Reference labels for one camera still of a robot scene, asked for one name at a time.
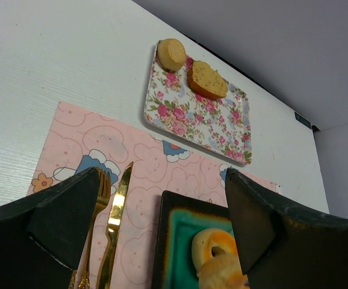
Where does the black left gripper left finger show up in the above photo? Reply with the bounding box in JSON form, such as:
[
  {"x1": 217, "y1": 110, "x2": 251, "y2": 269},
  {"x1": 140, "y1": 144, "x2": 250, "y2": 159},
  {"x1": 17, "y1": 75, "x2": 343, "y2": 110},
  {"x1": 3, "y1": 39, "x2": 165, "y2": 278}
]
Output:
[{"x1": 0, "y1": 167, "x2": 99, "y2": 288}]

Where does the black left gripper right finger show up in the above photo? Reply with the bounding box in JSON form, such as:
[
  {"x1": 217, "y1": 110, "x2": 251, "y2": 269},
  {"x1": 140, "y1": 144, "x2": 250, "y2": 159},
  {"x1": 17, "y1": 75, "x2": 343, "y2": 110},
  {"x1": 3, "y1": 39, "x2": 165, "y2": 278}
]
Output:
[{"x1": 225, "y1": 168, "x2": 348, "y2": 288}]

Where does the small golden bun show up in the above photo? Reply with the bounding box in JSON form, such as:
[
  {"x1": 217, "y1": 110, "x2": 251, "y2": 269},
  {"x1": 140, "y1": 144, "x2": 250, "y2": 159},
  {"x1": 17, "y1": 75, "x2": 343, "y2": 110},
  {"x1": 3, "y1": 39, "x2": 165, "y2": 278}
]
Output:
[{"x1": 197, "y1": 253, "x2": 247, "y2": 289}]

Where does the orange ring doughnut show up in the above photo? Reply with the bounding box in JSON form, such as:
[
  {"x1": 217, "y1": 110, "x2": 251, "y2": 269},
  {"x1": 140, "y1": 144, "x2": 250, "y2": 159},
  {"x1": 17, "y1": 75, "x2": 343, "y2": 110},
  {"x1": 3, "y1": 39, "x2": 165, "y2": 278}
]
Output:
[{"x1": 191, "y1": 228, "x2": 242, "y2": 278}]

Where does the seeded bread slice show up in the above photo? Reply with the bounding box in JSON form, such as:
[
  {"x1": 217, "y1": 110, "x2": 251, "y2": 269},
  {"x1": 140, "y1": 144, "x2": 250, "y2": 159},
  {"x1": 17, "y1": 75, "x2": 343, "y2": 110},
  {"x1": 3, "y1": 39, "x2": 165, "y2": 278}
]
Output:
[{"x1": 187, "y1": 61, "x2": 228, "y2": 99}]

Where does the gold fork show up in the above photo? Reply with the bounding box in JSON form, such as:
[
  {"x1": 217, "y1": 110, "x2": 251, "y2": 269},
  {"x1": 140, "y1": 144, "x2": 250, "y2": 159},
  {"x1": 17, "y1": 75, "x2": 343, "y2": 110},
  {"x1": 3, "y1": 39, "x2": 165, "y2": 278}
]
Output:
[{"x1": 78, "y1": 168, "x2": 111, "y2": 288}]

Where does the gold knife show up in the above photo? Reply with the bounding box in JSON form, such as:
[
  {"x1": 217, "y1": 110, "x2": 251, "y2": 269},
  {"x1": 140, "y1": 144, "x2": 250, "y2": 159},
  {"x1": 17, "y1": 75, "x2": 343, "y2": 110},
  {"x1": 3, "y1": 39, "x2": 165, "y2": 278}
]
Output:
[{"x1": 96, "y1": 161, "x2": 134, "y2": 289}]

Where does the teal square plate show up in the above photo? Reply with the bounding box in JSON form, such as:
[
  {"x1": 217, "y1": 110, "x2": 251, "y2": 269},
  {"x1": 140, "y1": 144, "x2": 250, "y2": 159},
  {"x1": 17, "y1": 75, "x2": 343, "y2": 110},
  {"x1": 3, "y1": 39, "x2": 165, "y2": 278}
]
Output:
[{"x1": 151, "y1": 191, "x2": 234, "y2": 289}]

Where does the pink bunny placemat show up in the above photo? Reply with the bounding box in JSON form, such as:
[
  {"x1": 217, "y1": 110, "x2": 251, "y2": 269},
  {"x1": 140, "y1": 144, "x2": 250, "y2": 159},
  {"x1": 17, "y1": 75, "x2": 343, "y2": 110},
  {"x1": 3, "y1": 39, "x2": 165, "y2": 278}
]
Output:
[{"x1": 26, "y1": 101, "x2": 283, "y2": 289}]

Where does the right corner label sticker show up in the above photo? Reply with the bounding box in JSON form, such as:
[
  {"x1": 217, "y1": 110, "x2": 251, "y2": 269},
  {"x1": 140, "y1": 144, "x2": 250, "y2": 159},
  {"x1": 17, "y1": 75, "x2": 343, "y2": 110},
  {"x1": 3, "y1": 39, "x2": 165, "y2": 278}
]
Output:
[{"x1": 294, "y1": 111, "x2": 311, "y2": 129}]

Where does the floral serving tray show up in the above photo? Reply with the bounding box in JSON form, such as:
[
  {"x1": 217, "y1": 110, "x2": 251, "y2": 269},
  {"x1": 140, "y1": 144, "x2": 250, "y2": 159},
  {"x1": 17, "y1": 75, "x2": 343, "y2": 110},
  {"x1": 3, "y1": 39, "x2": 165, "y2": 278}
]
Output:
[{"x1": 144, "y1": 52, "x2": 252, "y2": 164}]

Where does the round pale bun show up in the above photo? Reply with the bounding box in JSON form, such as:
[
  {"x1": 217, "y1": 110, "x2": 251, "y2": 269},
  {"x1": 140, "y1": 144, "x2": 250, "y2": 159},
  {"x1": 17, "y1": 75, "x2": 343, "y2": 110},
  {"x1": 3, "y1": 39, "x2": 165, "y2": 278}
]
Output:
[{"x1": 157, "y1": 39, "x2": 187, "y2": 72}]

